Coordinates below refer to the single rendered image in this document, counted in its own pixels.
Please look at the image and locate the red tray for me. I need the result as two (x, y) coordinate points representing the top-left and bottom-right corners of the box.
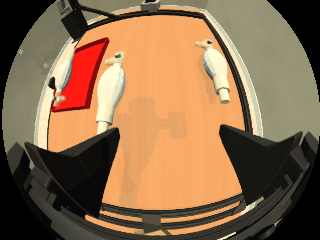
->
(50, 37), (110, 113)

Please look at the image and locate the white squeeze bag with beige valve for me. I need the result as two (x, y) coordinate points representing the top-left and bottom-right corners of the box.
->
(195, 39), (230, 104)

